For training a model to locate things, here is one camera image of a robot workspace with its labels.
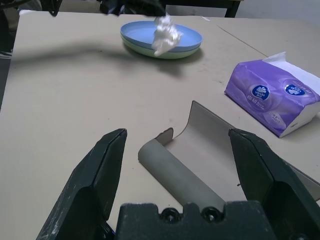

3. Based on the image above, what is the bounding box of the grey glasses case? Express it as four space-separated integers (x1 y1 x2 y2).
137 100 320 208

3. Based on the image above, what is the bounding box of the white tissue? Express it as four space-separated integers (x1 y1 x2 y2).
151 14 185 57

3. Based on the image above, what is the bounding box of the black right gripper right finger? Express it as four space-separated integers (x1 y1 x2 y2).
228 128 320 240

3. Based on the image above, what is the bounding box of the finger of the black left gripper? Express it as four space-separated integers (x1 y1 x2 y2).
117 0 167 18

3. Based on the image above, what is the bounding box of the green plastic plate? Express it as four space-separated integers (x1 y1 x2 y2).
120 37 204 60

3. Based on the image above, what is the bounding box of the black trouser leg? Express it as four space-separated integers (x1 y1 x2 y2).
0 9 16 53

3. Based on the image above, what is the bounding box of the wooden side table black frame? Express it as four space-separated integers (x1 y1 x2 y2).
159 0 241 18

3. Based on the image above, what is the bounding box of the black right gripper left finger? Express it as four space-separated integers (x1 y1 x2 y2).
34 128 128 240

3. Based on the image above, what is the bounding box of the purple tissue pack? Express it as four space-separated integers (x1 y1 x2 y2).
223 51 320 139

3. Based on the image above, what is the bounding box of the blue plastic plate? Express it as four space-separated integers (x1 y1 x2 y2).
119 20 203 53

